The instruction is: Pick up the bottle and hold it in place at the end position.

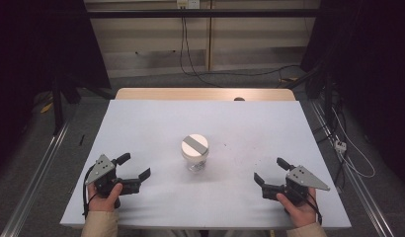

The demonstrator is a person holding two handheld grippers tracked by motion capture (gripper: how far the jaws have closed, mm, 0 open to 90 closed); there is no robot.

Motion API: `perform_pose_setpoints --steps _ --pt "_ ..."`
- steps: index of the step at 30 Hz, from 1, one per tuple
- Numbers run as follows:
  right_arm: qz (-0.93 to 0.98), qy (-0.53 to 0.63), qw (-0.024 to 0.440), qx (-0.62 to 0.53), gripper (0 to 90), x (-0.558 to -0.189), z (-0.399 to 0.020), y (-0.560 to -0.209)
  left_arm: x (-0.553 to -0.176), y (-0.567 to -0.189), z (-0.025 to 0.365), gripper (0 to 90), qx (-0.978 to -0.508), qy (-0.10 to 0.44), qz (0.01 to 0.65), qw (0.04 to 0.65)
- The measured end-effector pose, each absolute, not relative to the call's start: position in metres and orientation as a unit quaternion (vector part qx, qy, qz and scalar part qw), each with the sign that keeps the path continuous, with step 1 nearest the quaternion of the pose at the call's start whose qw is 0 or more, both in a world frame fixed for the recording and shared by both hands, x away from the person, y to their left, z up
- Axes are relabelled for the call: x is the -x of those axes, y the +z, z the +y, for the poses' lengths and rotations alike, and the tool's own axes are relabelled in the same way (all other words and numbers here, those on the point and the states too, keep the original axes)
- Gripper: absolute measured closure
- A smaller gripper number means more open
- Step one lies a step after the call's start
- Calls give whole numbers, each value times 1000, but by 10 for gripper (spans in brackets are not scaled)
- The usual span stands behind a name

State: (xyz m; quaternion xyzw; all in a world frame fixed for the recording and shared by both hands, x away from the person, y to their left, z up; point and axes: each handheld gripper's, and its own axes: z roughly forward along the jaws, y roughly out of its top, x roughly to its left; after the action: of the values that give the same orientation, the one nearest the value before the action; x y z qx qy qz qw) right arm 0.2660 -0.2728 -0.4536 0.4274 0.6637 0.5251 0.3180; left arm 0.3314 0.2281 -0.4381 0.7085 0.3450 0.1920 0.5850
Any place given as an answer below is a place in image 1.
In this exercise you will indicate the aluminium floor rail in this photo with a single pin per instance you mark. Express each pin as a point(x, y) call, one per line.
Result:
point(358, 187)
point(32, 184)

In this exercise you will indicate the black horizontal metal bar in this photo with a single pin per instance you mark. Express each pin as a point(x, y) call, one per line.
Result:
point(141, 13)

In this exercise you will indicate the white wall socket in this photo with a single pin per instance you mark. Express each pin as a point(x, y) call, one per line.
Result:
point(188, 3)

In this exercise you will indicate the yellow floor tape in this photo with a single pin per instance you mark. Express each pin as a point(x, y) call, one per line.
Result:
point(46, 107)

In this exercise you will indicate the dark curtain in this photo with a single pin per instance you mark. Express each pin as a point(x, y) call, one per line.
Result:
point(375, 49)
point(32, 42)

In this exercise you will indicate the black metal stand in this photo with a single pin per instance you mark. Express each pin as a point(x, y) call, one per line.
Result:
point(57, 108)
point(328, 98)

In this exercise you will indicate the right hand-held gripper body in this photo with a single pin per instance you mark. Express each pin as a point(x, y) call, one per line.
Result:
point(304, 179)

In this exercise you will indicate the white power strip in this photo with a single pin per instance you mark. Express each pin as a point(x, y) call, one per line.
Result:
point(340, 145)

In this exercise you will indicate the person's right hand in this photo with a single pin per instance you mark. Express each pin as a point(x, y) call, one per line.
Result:
point(301, 214)

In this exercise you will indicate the person's left hand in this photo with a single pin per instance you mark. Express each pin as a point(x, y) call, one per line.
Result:
point(103, 204)

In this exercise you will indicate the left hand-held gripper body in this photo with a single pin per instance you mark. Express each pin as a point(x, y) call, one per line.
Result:
point(100, 169)

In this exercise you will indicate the dark table grommet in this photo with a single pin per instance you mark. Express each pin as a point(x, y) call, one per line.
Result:
point(239, 98)

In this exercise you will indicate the white table cover board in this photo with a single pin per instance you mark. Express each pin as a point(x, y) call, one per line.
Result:
point(243, 131)

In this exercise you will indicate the wooden table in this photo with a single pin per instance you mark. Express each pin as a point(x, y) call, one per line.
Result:
point(177, 94)

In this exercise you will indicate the clear glass cup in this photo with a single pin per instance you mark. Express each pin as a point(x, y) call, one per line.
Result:
point(196, 164)

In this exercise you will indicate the small black floor item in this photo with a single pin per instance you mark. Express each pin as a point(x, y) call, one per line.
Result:
point(81, 140)

